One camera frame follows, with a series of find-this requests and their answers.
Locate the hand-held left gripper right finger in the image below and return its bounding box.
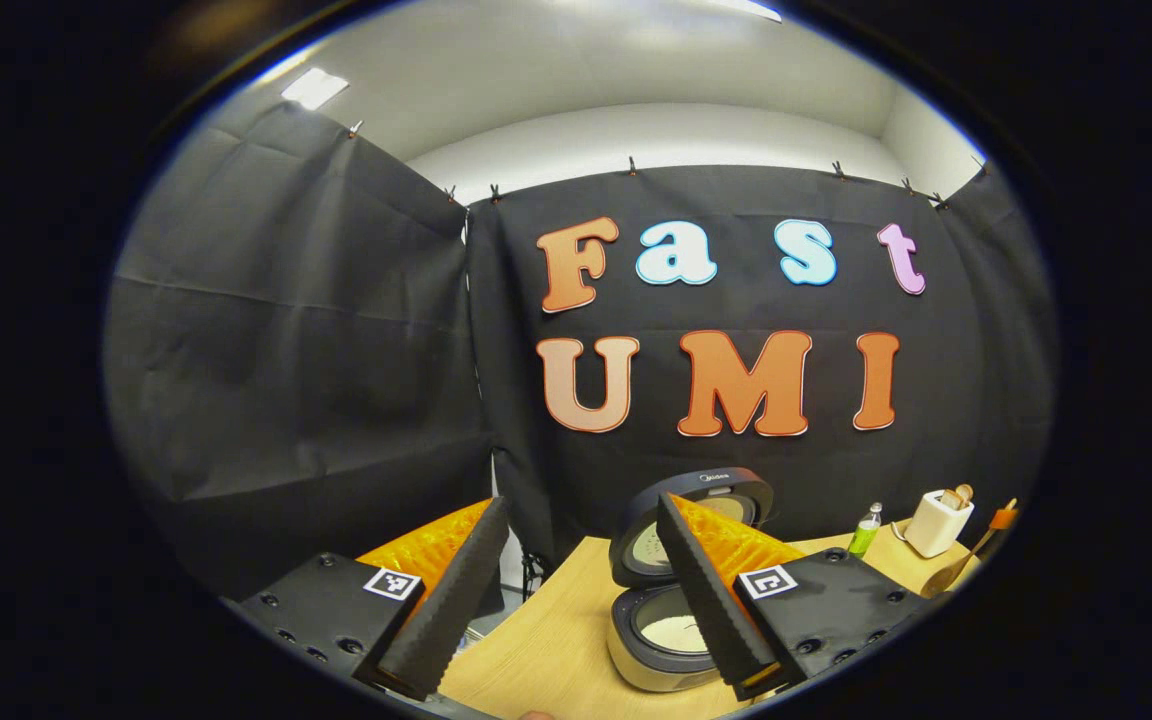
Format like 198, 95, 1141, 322
656, 492, 937, 701

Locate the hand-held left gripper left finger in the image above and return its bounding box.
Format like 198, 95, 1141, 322
236, 495, 511, 703

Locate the black rice cooker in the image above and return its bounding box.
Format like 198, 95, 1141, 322
606, 467, 777, 693

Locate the wooden spoon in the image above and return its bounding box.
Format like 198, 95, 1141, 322
921, 525, 1002, 599

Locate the white toaster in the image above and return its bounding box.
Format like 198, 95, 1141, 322
901, 485, 977, 559

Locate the green drink bottle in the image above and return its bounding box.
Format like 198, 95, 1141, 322
848, 502, 883, 559

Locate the black backdrop cloth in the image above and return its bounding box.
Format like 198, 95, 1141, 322
104, 100, 1057, 601

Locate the row of black cloth clips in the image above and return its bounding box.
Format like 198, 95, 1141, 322
346, 118, 989, 209

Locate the ceiling light panel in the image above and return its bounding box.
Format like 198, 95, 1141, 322
281, 67, 350, 111
711, 0, 784, 23

